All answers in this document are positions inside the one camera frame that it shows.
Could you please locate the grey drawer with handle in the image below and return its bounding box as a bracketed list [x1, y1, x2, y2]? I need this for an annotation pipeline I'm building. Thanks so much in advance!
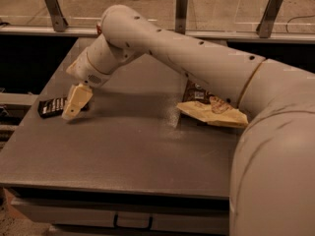
[11, 198, 229, 236]

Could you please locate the black rxbar chocolate bar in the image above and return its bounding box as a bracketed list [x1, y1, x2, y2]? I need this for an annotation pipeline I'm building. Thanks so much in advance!
[37, 97, 90, 120]

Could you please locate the middle metal railing bracket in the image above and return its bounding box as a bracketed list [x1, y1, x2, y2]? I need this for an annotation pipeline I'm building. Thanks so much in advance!
[175, 0, 188, 34]

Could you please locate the right metal railing bracket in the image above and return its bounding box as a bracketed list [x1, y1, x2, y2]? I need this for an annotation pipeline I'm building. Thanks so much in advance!
[256, 0, 284, 38]

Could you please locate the brown sea salt chip bag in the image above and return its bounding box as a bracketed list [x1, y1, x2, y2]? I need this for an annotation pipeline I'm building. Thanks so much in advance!
[176, 81, 248, 128]

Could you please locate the metal railing bracket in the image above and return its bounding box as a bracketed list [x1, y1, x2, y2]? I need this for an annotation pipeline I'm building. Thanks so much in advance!
[44, 0, 68, 32]
[256, 0, 284, 38]
[175, 0, 188, 34]

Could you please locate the red soda can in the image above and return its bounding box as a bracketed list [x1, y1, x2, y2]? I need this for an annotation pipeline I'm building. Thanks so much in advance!
[96, 23, 102, 35]

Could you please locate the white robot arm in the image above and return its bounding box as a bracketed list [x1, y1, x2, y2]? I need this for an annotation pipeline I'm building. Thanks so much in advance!
[62, 5, 315, 236]

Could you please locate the left metal railing bracket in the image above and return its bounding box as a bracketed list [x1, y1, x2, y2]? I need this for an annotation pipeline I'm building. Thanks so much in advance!
[44, 0, 68, 32]

